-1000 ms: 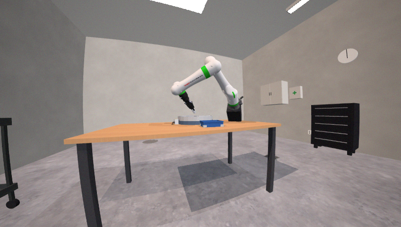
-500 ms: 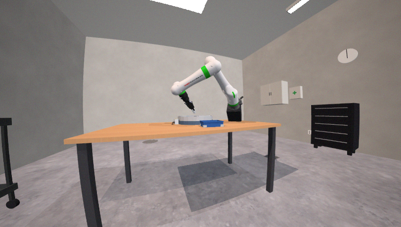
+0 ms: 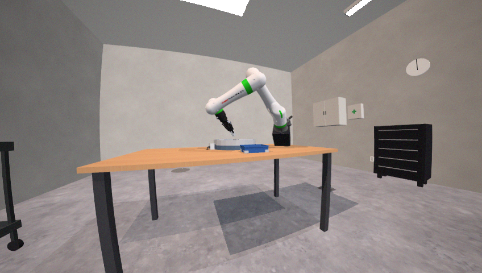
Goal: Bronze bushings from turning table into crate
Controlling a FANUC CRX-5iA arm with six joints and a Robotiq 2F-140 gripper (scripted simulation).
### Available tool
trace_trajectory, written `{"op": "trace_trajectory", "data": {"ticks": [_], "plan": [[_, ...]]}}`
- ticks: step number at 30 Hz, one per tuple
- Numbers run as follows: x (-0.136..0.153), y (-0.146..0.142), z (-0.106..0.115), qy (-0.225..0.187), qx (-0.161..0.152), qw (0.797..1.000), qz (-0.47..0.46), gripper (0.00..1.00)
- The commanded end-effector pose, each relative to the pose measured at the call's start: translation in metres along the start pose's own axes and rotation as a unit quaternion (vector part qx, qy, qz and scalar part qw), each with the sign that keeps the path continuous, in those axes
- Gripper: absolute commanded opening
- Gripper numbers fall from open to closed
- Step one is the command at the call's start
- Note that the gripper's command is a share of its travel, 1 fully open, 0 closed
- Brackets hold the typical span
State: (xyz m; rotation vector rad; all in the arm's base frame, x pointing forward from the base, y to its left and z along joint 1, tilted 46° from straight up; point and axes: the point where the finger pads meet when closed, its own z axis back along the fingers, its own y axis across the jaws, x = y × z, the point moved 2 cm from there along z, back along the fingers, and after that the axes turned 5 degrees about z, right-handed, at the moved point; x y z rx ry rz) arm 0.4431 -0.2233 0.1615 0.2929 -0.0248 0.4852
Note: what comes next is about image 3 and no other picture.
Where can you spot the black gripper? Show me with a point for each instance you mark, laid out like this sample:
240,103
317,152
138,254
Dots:
227,125

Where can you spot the blue crate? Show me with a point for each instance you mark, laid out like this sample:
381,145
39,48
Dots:
254,148

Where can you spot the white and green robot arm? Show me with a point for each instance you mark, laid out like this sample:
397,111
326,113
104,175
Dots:
255,81

